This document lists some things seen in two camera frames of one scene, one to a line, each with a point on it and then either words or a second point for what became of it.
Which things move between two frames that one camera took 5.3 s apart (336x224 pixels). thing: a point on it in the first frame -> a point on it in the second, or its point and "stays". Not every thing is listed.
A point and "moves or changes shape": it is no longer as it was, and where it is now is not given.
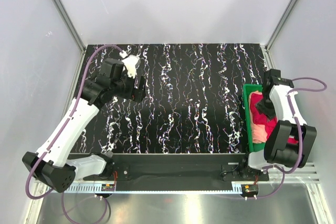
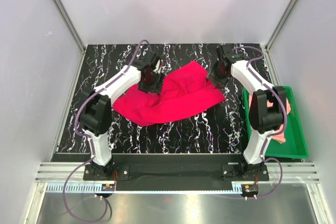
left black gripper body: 125,87 -> 154,84
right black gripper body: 266,107 -> 219,78
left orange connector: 107,187 stays
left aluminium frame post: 63,10 stays
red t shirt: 262,119 moves or changes shape
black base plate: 176,171 stays
